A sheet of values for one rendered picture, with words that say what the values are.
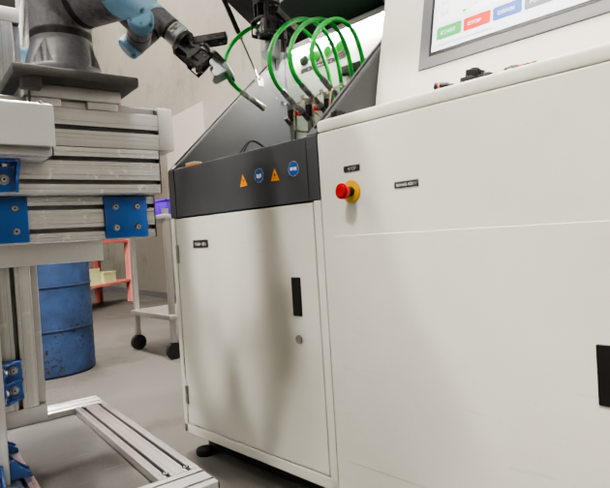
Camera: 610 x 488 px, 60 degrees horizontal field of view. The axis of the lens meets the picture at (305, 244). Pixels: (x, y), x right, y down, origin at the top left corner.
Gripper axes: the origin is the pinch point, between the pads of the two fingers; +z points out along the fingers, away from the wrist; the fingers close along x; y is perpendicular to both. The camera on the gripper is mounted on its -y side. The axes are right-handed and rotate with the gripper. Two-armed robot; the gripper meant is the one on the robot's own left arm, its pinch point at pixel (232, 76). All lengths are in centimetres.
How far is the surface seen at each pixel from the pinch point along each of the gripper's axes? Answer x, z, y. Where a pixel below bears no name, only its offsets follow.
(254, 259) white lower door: 11, 46, 42
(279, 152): 27.8, 33.9, 19.7
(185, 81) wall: -410, -190, -131
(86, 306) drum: -170, -25, 98
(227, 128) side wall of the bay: -22.6, 3.9, 7.4
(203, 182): -1.0, 17.7, 32.7
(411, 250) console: 53, 73, 26
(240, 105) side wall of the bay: -24.5, 0.6, -3.5
